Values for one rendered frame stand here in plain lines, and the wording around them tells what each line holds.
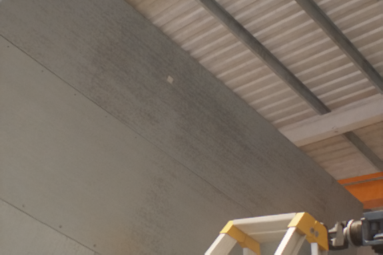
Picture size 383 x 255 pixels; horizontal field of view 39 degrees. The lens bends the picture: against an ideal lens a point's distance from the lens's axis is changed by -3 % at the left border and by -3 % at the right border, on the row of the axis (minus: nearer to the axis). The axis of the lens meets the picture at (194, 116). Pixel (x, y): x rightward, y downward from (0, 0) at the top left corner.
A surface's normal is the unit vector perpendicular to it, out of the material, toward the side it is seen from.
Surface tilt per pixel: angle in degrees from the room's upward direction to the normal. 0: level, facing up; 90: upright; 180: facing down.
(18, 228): 90
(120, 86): 90
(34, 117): 90
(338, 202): 90
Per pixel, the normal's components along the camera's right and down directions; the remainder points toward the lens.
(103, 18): 0.67, -0.23
